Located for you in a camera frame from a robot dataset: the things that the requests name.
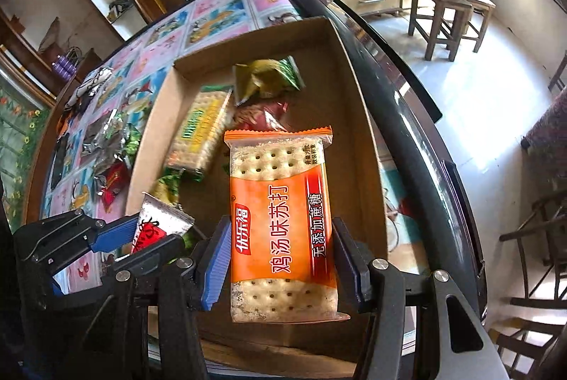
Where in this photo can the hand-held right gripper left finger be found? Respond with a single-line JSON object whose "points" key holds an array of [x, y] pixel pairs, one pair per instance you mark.
{"points": [[215, 269]]}

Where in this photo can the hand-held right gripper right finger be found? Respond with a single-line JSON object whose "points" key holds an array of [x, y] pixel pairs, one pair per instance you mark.
{"points": [[354, 273]]}

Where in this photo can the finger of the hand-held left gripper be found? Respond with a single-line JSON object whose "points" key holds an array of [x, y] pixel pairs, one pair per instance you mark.
{"points": [[150, 249], [113, 236]]}

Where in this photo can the white red snack packet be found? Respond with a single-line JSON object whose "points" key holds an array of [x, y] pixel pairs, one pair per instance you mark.
{"points": [[166, 214]]}

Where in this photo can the bright green snack packet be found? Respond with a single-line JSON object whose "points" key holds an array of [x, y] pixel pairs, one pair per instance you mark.
{"points": [[168, 187]]}

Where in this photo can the orange cracker packet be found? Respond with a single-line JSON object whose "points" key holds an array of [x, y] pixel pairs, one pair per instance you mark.
{"points": [[274, 220]]}

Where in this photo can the pile of snack packets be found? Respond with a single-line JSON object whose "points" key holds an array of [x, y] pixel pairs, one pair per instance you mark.
{"points": [[106, 145]]}

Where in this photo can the yellow green cracker packet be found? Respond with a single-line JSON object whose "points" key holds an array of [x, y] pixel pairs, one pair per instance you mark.
{"points": [[199, 132]]}

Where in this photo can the cardboard box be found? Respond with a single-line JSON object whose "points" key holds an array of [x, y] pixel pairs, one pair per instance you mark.
{"points": [[350, 132]]}

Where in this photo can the red brown snack packet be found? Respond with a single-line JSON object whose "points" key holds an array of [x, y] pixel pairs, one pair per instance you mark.
{"points": [[259, 116]]}

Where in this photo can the olive green snack packet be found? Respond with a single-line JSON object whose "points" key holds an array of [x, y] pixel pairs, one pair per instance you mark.
{"points": [[254, 81]]}

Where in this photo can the dark green snack packet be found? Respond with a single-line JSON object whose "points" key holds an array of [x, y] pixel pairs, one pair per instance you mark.
{"points": [[292, 74]]}

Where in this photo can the black phone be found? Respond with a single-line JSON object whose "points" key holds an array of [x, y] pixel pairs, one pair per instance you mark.
{"points": [[58, 163]]}

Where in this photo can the black white patterned cloth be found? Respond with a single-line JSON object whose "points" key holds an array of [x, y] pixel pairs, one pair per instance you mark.
{"points": [[95, 85]]}

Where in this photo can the purple bottle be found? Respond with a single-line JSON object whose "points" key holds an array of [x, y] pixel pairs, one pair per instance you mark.
{"points": [[68, 63], [59, 69]]}

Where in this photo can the dark wooden side cabinet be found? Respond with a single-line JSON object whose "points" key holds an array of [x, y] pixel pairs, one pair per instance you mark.
{"points": [[88, 61]]}

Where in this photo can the dark wooden chair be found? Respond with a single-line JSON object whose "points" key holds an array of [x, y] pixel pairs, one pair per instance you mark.
{"points": [[538, 203]]}

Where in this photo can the dark green bundle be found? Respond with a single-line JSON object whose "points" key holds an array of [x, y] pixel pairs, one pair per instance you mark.
{"points": [[119, 6]]}

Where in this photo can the floral covered bench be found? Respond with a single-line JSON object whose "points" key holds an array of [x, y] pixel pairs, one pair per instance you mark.
{"points": [[549, 141]]}

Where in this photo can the printed floral tablecloth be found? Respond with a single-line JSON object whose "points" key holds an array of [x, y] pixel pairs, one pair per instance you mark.
{"points": [[212, 17]]}

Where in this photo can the small wooden stool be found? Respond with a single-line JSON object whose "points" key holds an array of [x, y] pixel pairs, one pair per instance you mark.
{"points": [[559, 70]]}

